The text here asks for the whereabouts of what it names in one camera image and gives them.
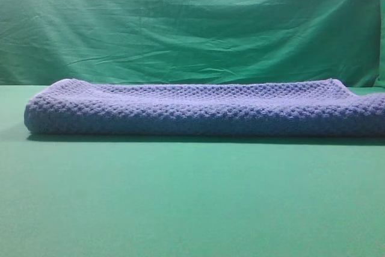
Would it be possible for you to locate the blue waffle-weave towel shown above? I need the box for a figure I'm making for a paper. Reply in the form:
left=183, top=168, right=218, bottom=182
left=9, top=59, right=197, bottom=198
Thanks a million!
left=24, top=79, right=384, bottom=137

